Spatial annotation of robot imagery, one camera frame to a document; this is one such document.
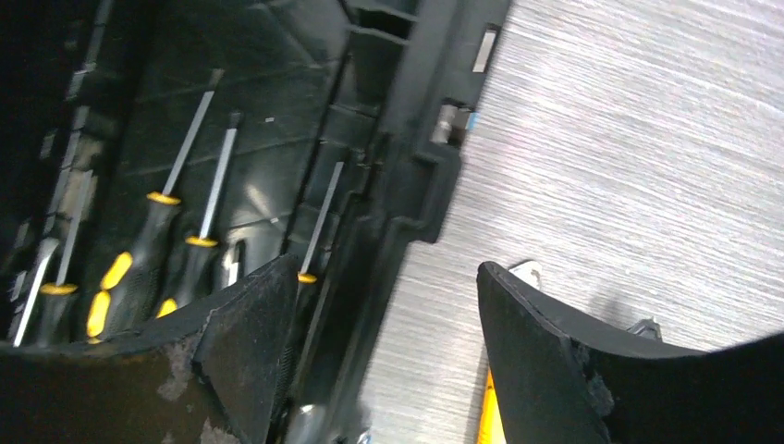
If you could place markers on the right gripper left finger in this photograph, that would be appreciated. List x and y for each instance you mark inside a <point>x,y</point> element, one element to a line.
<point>205,373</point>

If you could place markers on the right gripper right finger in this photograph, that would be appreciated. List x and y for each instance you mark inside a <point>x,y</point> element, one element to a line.
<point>564,376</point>

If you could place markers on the short stubby screwdriver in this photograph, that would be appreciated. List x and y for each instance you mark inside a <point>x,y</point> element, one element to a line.
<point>47,250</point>

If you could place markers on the black plastic toolbox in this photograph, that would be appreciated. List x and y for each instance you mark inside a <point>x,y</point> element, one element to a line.
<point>390,88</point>

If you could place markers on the small black screwdriver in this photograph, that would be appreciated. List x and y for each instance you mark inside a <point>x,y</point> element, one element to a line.
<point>530,272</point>

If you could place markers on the yellow utility knife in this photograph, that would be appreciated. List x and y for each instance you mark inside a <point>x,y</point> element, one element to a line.
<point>490,429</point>

